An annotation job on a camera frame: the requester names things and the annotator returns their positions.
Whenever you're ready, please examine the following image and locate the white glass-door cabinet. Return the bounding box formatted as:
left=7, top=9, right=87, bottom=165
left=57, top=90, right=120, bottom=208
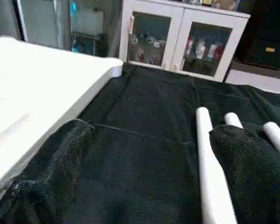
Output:
left=119, top=0, right=251, bottom=83

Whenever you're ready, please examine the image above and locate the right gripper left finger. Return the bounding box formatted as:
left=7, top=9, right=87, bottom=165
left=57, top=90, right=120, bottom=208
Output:
left=0, top=119, right=95, bottom=224

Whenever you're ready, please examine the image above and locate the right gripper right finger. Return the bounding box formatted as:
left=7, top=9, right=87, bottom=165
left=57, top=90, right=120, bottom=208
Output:
left=209, top=123, right=280, bottom=224

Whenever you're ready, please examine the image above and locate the black box with yellow label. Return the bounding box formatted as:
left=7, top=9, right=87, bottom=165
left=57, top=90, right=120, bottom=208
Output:
left=242, top=0, right=280, bottom=70

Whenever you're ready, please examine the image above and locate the white plastic table top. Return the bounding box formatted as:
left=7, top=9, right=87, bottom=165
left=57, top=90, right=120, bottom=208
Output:
left=0, top=36, right=124, bottom=202

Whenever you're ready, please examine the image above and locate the white plastic table leg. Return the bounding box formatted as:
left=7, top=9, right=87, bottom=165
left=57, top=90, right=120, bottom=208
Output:
left=224, top=112, right=244, bottom=130
left=263, top=122, right=280, bottom=162
left=196, top=107, right=238, bottom=224

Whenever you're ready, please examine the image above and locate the black work mat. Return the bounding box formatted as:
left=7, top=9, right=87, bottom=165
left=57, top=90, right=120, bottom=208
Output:
left=61, top=64, right=280, bottom=224

